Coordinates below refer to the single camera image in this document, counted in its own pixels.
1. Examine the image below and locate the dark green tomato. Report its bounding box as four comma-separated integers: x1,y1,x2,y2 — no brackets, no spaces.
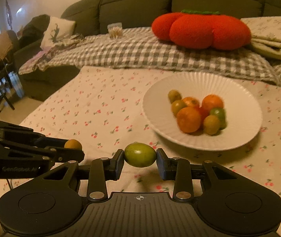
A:
124,142,157,167

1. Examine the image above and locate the small mandarin orange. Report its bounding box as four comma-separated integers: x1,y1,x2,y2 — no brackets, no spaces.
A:
176,107,202,134

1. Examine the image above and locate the red tomato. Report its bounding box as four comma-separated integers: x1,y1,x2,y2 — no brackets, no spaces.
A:
195,106,209,130

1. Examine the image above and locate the small green fruit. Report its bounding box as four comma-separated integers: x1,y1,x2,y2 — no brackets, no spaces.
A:
171,100,187,117

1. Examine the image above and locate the small orange-yellow persimmon fruit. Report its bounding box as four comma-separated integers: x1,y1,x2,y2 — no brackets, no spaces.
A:
182,96,200,108

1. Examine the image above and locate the green round fruit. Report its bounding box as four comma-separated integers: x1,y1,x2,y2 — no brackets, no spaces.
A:
210,108,227,130

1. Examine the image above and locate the large orange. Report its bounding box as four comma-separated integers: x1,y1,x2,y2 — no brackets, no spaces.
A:
202,94,224,111

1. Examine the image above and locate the yellow-green small fruit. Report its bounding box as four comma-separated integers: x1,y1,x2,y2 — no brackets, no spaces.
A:
168,89,182,104

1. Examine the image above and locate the cherry print tablecloth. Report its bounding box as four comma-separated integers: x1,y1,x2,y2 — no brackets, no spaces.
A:
22,66,281,235

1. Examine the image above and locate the dark wooden chair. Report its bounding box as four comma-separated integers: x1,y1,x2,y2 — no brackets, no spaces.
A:
0,30,19,109

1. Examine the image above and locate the white ribbed plate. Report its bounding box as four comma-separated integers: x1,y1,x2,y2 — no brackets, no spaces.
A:
143,72,263,151

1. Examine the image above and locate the white embroidered small pillow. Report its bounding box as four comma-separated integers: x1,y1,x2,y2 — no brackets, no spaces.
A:
40,17,76,50

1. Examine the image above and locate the grey checkered blanket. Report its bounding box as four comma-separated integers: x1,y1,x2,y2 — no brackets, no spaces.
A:
19,27,281,87

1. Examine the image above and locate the orange pumpkin cushion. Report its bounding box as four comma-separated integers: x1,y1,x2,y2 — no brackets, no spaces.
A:
152,10,251,50

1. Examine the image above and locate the clear box of swabs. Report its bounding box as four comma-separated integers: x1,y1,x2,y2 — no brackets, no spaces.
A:
107,23,123,39

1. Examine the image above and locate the folded floral beige sheet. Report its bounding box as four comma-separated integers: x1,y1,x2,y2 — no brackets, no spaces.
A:
241,16,281,60

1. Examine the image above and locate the dark green sofa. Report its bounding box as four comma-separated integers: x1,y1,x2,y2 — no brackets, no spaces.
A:
14,0,281,101

